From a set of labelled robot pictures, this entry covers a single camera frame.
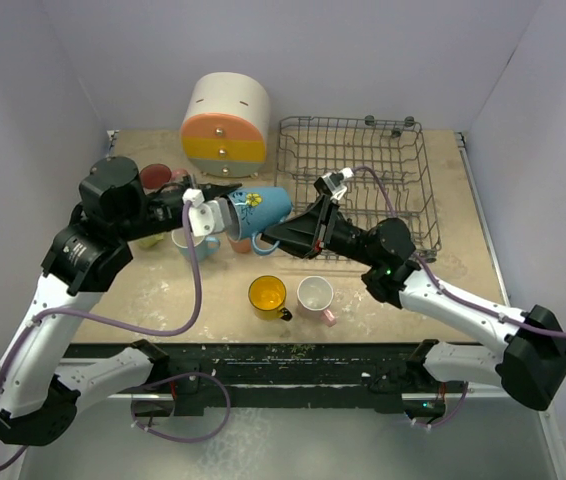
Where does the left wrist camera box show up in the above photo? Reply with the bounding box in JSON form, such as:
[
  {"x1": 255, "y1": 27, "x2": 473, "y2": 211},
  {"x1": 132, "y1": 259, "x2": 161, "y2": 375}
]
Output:
[{"x1": 183, "y1": 188, "x2": 232, "y2": 237}]

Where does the light blue mug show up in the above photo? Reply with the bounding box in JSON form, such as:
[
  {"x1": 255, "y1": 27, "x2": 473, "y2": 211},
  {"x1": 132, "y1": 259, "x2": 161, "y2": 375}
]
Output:
[{"x1": 171, "y1": 229, "x2": 221, "y2": 262}]

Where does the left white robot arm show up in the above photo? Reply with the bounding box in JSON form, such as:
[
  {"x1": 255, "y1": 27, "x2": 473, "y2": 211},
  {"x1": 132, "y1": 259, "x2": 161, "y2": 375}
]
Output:
[{"x1": 0, "y1": 156, "x2": 240, "y2": 446}]

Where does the pink floral mug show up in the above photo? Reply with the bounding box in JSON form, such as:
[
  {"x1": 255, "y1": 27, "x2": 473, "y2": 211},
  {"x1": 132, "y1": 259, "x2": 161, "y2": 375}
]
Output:
[{"x1": 139, "y1": 163, "x2": 189, "y2": 191}]

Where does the green faceted mug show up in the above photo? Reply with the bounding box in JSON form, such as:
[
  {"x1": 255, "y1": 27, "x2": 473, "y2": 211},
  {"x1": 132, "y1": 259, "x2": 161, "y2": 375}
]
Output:
[{"x1": 136, "y1": 233, "x2": 164, "y2": 250}]

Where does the round pastel drawer cabinet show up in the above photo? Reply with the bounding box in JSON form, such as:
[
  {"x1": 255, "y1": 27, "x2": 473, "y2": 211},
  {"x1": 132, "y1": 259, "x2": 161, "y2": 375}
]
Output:
[{"x1": 180, "y1": 72, "x2": 270, "y2": 178}]

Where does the yellow mug black handle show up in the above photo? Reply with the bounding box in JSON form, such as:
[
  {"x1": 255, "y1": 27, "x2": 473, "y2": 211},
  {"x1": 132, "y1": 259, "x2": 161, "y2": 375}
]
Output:
[{"x1": 248, "y1": 275, "x2": 293, "y2": 322}]

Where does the grey wire dish rack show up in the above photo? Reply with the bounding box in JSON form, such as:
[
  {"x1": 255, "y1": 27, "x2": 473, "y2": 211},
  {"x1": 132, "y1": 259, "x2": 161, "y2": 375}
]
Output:
[{"x1": 274, "y1": 115, "x2": 441, "y2": 263}]

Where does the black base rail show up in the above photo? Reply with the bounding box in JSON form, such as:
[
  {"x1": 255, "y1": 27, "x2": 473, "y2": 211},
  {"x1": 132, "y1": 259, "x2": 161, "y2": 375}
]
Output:
[{"x1": 110, "y1": 338, "x2": 469, "y2": 416}]

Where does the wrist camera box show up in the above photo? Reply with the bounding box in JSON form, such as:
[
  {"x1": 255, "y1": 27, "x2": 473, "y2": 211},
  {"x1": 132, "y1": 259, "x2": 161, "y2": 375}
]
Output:
[
  {"x1": 183, "y1": 188, "x2": 232, "y2": 237},
  {"x1": 314, "y1": 167, "x2": 354, "y2": 202}
]

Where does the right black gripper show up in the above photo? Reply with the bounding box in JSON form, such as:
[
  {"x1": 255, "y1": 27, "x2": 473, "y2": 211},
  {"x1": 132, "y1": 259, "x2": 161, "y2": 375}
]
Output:
[{"x1": 261, "y1": 194, "x2": 380, "y2": 268}]

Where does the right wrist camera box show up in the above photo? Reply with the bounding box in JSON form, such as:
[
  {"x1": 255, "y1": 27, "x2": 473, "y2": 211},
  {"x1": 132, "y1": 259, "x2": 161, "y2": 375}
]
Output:
[{"x1": 314, "y1": 167, "x2": 354, "y2": 202}]

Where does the aluminium table frame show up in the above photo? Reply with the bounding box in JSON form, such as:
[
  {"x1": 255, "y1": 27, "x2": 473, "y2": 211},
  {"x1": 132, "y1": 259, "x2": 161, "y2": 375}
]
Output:
[{"x1": 24, "y1": 132, "x2": 566, "y2": 479}]

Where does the pink handleless tumbler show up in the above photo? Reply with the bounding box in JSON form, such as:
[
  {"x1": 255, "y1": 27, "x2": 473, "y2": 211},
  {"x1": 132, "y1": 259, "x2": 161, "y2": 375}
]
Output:
[{"x1": 227, "y1": 237, "x2": 252, "y2": 254}]

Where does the pale pink faceted mug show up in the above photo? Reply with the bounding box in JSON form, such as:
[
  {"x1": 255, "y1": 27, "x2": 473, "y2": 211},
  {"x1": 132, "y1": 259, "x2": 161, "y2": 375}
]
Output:
[{"x1": 296, "y1": 276, "x2": 337, "y2": 327}]

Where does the teal textured mug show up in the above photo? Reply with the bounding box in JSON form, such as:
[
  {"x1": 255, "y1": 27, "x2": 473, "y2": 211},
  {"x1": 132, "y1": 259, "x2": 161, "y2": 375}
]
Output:
[{"x1": 226, "y1": 186, "x2": 293, "y2": 256}]

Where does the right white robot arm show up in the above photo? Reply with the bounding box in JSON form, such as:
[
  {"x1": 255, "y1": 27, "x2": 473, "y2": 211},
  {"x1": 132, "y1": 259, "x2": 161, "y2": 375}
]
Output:
[{"x1": 261, "y1": 195, "x2": 566, "y2": 411}]

